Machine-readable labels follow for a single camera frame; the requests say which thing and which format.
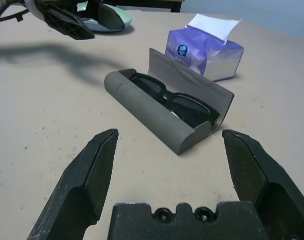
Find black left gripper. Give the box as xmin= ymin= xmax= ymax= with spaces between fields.
xmin=38 ymin=0 xmax=126 ymax=41

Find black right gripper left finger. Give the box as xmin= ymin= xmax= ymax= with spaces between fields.
xmin=26 ymin=129 xmax=119 ymax=240

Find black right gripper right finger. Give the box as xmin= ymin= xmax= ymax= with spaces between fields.
xmin=221 ymin=129 xmax=304 ymax=240

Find light green plate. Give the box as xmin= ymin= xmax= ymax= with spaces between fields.
xmin=80 ymin=4 xmax=133 ymax=30

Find grey glasses case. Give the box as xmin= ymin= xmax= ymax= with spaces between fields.
xmin=103 ymin=47 xmax=235 ymax=156

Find black sunglasses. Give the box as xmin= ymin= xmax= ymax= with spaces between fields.
xmin=128 ymin=71 xmax=220 ymax=127

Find purple tissue pack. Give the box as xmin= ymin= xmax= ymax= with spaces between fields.
xmin=164 ymin=12 xmax=244 ymax=82

